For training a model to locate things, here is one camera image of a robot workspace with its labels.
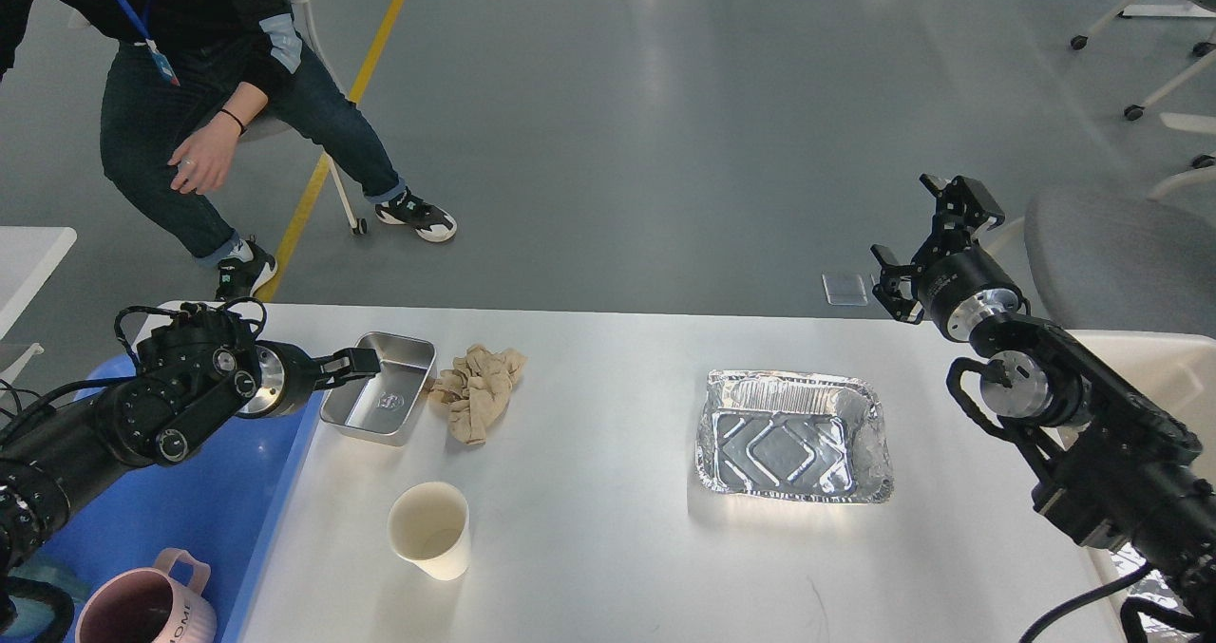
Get white side table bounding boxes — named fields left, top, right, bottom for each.
left=1, top=226, right=77, bottom=335

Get seated person in black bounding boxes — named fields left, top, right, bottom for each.
left=2, top=0, right=457, bottom=301

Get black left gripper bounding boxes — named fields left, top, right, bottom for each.
left=236, top=342, right=381, bottom=419

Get white chair legs with castors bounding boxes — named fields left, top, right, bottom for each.
left=1069, top=0, right=1216, bottom=198

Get white paper cup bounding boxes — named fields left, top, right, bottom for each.
left=387, top=483, right=472, bottom=581

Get crumpled beige cloth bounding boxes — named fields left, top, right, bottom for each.
left=428, top=344, right=528, bottom=445

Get foil tray in bin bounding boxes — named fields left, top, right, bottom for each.
left=1107, top=543, right=1188, bottom=639

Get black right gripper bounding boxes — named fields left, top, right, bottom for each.
left=869, top=173, right=1026, bottom=343

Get person's hand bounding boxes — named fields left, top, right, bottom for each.
left=169, top=109, right=242, bottom=194

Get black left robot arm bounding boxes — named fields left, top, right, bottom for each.
left=1, top=301, right=381, bottom=642

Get white plastic bin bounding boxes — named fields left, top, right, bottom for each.
left=1073, top=331, right=1215, bottom=642

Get grey office chair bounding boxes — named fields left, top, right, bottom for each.
left=984, top=190, right=1215, bottom=337

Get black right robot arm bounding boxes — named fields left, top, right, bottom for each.
left=869, top=173, right=1215, bottom=642

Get white chair under person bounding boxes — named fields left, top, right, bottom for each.
left=238, top=0, right=389, bottom=196

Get blue plastic tray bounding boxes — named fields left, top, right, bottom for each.
left=40, top=395, right=322, bottom=642

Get pink ribbed mug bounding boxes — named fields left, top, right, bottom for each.
left=74, top=548, right=218, bottom=642

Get stainless steel rectangular pan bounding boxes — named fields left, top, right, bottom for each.
left=319, top=331, right=437, bottom=445

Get aluminium foil tray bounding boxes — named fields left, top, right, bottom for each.
left=694, top=370, right=894, bottom=504

